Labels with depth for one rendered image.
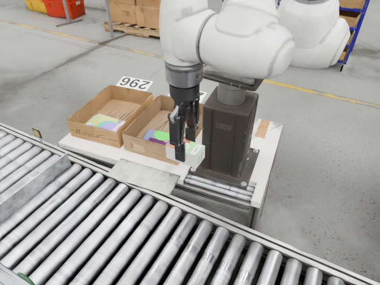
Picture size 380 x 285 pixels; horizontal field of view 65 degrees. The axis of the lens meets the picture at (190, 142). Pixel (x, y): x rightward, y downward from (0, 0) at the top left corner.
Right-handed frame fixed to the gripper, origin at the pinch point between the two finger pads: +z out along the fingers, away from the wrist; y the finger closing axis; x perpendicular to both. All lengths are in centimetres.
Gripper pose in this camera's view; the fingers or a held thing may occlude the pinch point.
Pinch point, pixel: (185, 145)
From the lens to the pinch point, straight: 84.8
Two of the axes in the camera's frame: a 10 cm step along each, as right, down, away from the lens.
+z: 0.0, 7.8, 6.3
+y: 4.7, -5.6, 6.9
